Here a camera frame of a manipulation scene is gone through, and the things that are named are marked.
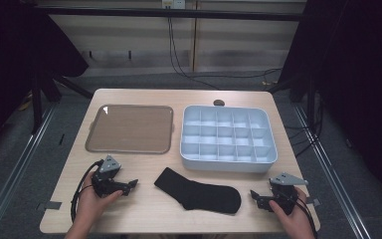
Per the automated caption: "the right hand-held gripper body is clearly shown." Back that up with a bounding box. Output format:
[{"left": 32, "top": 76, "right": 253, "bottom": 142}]
[{"left": 269, "top": 171, "right": 309, "bottom": 215}]

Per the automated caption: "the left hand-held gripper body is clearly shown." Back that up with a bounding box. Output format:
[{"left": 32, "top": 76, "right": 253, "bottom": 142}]
[{"left": 91, "top": 154, "right": 127, "bottom": 199}]

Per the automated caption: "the black sock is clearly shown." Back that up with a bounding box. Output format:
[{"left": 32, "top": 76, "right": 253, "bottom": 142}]
[{"left": 153, "top": 166, "right": 243, "bottom": 215}]

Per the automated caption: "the white divided organizer box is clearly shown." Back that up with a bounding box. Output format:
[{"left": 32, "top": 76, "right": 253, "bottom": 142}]
[{"left": 179, "top": 105, "right": 279, "bottom": 174}]

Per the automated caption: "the person's right hand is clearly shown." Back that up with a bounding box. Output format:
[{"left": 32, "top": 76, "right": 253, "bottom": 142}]
[{"left": 269, "top": 187, "right": 313, "bottom": 234}]

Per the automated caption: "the person's left hand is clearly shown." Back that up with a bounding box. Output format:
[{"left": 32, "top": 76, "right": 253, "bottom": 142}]
[{"left": 76, "top": 172, "right": 124, "bottom": 224}]

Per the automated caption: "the grey tape strip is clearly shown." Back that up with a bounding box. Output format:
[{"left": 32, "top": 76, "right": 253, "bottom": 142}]
[
  {"left": 305, "top": 196, "right": 322, "bottom": 207},
  {"left": 36, "top": 200, "right": 64, "bottom": 212}
]

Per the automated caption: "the clear brown plastic tray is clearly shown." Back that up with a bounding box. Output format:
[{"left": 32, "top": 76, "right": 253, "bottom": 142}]
[{"left": 85, "top": 104, "right": 175, "bottom": 155}]

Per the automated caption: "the black metal stand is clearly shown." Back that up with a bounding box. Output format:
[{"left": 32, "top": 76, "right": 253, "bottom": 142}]
[{"left": 29, "top": 71, "right": 95, "bottom": 135}]

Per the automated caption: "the black curtain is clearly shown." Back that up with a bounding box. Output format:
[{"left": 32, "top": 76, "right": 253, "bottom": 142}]
[
  {"left": 277, "top": 0, "right": 382, "bottom": 202},
  {"left": 0, "top": 0, "right": 91, "bottom": 163}
]

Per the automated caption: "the black horizontal metal bar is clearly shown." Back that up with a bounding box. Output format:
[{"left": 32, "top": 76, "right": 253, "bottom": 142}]
[{"left": 33, "top": 6, "right": 309, "bottom": 23}]

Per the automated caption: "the right hand-held gripper black cable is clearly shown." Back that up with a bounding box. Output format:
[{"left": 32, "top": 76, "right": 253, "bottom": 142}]
[{"left": 287, "top": 190, "right": 319, "bottom": 239}]

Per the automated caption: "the hand-held gripper black cable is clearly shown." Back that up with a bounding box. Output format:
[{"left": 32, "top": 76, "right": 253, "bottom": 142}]
[
  {"left": 287, "top": 190, "right": 319, "bottom": 239},
  {"left": 70, "top": 159, "right": 104, "bottom": 224}
]

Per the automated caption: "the left hand-held gripper black cable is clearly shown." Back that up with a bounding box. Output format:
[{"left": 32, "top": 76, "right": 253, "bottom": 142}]
[{"left": 70, "top": 159, "right": 104, "bottom": 224}]

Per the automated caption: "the metal floor rail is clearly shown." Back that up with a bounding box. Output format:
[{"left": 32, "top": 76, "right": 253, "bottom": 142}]
[
  {"left": 0, "top": 104, "right": 58, "bottom": 239},
  {"left": 292, "top": 103, "right": 370, "bottom": 239}
]

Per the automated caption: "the bundle of black floor cables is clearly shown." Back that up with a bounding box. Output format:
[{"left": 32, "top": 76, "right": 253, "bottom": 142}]
[{"left": 284, "top": 91, "right": 326, "bottom": 158}]

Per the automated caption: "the black floor cable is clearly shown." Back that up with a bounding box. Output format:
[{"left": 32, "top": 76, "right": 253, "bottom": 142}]
[{"left": 192, "top": 67, "right": 284, "bottom": 88}]

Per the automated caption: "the black hanging wall cable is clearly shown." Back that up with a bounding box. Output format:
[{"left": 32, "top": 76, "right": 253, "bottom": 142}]
[{"left": 166, "top": 16, "right": 221, "bottom": 91}]

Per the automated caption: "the white wall power outlet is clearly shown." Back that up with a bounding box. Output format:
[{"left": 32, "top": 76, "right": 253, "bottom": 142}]
[{"left": 160, "top": 0, "right": 187, "bottom": 10}]

